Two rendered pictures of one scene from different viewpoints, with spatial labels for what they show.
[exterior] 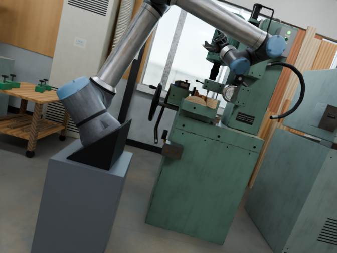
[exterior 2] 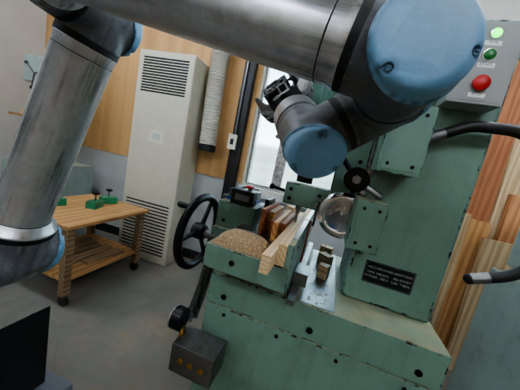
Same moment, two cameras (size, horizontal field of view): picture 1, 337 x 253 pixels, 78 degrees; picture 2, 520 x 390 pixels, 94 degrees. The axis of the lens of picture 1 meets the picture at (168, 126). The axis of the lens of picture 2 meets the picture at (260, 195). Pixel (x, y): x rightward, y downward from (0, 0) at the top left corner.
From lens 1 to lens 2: 0.82 m
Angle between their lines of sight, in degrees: 17
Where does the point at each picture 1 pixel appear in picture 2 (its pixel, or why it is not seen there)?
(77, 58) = (154, 157)
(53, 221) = not seen: outside the picture
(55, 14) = not seen: hidden behind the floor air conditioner
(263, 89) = (431, 200)
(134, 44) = (41, 128)
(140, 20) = (42, 70)
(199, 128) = (259, 306)
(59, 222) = not seen: outside the picture
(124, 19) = (212, 97)
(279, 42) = (440, 14)
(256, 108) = (416, 251)
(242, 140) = (379, 348)
